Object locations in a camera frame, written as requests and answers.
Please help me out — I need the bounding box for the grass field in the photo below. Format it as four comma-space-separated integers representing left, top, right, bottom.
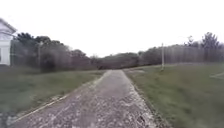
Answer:
123, 62, 224, 128
0, 68, 107, 114

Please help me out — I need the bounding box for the white building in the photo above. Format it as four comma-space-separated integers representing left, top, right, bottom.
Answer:
0, 17, 18, 67

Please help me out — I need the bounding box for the grey gravel path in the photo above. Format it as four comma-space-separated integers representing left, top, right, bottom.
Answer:
7, 69, 172, 128

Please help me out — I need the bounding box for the row of trees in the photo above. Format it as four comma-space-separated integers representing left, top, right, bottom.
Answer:
10, 31, 224, 73

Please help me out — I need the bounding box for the pale pole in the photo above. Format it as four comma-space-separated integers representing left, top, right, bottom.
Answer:
160, 42, 166, 71

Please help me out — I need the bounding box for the pale kerb strip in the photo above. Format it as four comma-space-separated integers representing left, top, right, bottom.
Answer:
6, 93, 71, 126

